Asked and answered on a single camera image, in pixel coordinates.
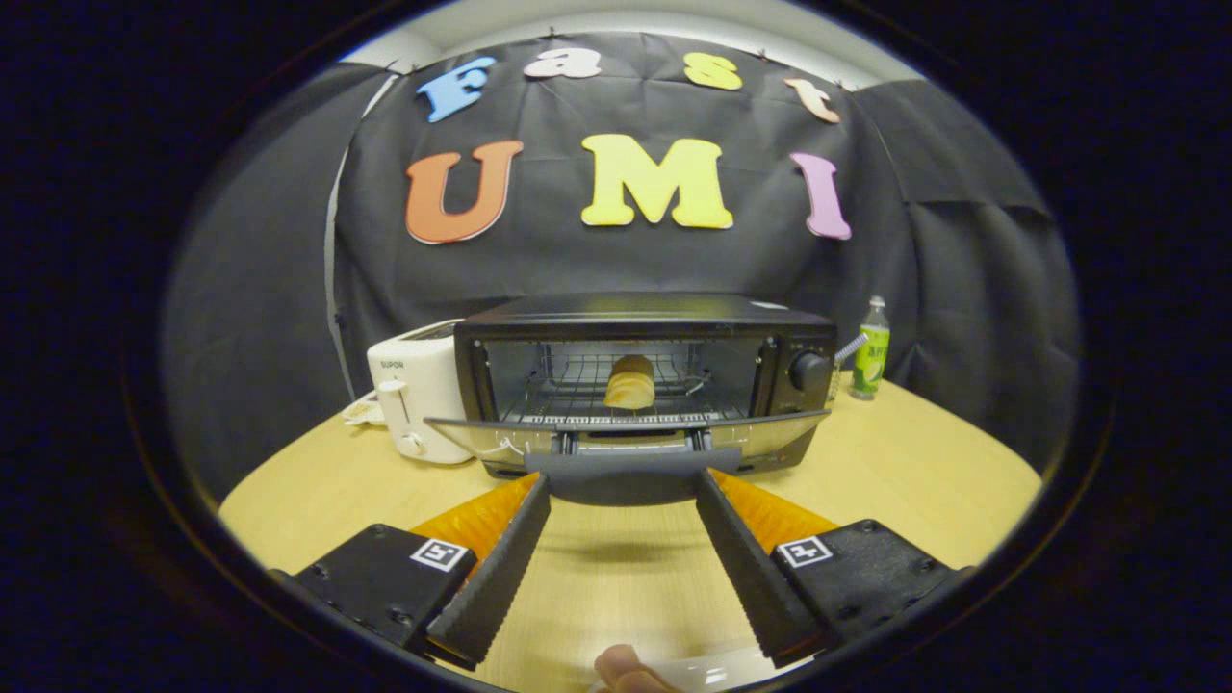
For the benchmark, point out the white pop-up toaster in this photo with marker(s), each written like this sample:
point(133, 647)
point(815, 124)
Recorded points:
point(419, 385)

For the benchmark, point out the white rectangular plate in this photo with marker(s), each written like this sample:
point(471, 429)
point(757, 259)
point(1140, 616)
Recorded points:
point(731, 669)

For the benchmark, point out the golden bread roll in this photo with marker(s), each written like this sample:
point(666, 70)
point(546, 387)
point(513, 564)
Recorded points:
point(629, 385)

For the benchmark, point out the black toaster oven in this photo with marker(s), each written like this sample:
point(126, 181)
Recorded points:
point(635, 313)

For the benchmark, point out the green label drink bottle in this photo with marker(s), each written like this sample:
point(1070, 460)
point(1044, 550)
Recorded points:
point(871, 356)

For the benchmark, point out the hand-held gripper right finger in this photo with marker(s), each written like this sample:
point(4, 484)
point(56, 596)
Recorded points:
point(741, 563)

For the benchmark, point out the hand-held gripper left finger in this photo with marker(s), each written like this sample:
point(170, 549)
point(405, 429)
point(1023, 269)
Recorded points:
point(505, 563)

